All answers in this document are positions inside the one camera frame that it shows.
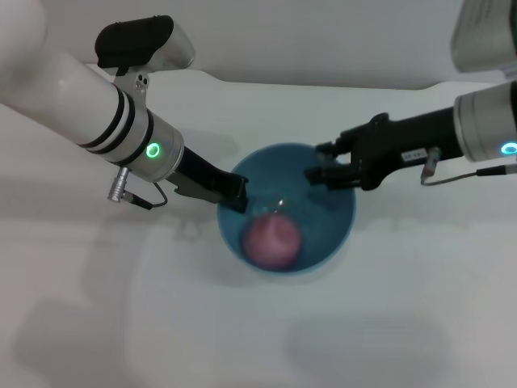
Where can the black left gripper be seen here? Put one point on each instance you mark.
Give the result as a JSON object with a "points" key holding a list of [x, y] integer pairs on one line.
{"points": [[198, 180]]}

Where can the pink toy peach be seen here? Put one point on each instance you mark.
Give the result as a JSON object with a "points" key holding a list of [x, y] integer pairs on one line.
{"points": [[270, 242]]}

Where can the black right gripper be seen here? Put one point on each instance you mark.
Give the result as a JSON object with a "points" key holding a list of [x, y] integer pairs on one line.
{"points": [[404, 141]]}

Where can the blue bowl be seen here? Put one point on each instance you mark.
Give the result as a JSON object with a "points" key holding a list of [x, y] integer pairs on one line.
{"points": [[323, 234]]}

